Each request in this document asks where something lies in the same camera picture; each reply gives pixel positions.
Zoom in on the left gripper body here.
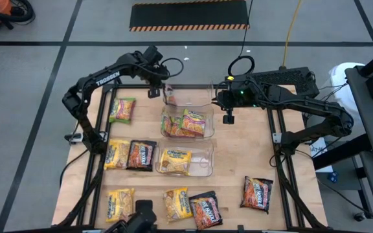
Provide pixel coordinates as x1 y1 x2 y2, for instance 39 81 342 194
137 45 170 87

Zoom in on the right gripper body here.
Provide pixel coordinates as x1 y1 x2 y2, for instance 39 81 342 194
216 83 252 109

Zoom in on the yellow creamy chicken ramen pack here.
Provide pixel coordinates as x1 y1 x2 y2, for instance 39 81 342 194
163 187 194 223
103 139 131 171
159 148 193 177
105 188 135 223

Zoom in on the clear plastic bin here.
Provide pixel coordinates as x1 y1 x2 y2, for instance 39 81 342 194
155 138 215 178
159 104 216 140
162 77 214 108

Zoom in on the black hazard striped floor mat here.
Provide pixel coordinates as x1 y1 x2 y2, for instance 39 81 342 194
128 0 250 32

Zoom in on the white paper sheet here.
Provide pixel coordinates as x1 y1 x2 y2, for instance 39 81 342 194
309 137 333 174

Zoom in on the white plastic bag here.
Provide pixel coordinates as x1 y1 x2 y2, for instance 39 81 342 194
327 61 367 113

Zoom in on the black desk support beam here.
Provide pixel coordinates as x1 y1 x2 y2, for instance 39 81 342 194
312 134 373 171

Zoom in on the orange shop vacuum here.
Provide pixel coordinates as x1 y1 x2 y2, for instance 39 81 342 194
0 0 36 37

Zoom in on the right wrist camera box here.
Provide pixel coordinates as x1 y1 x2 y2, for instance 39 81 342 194
221 108 236 126

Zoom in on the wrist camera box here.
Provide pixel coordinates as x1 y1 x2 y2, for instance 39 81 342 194
146 86 161 100
221 108 236 126

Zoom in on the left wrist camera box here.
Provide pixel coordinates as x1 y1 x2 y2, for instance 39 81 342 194
146 86 161 100

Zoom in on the black metal table frame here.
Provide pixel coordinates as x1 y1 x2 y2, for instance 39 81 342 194
56 72 328 233

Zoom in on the black looped hanging cable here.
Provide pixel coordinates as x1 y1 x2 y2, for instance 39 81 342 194
227 0 256 78

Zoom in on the yellow hanging cable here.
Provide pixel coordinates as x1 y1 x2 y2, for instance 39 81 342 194
281 0 304 68

